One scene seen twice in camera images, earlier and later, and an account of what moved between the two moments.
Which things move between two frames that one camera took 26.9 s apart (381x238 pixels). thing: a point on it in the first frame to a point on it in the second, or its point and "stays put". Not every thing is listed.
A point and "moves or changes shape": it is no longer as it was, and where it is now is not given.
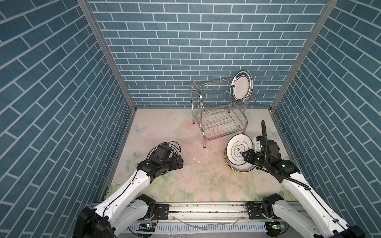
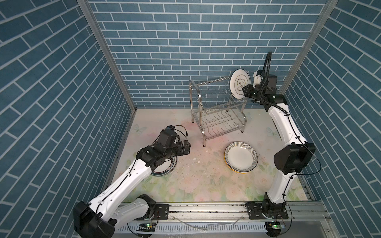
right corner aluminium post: (321, 20) stays put
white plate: (242, 85) moves or changes shape
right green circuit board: (274, 228) stays put
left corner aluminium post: (87, 9) stays put
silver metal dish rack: (214, 111) stays put
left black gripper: (174, 165) to (181, 151)
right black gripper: (248, 157) to (247, 89)
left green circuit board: (146, 227) stays put
